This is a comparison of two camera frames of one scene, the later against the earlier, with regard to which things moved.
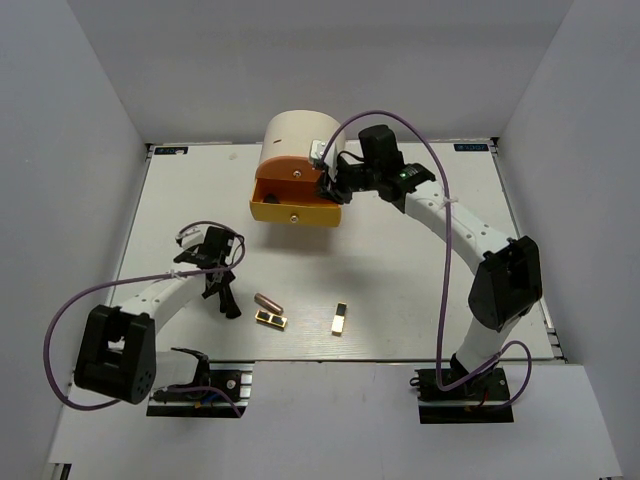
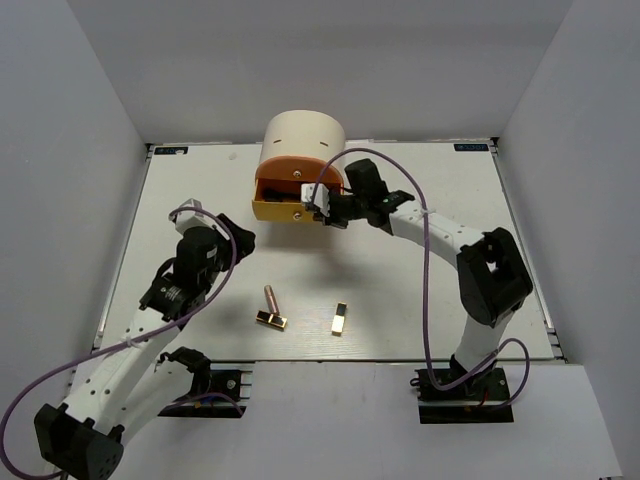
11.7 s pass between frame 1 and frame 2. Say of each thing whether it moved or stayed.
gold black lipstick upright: stayed
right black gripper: moved
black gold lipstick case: stayed
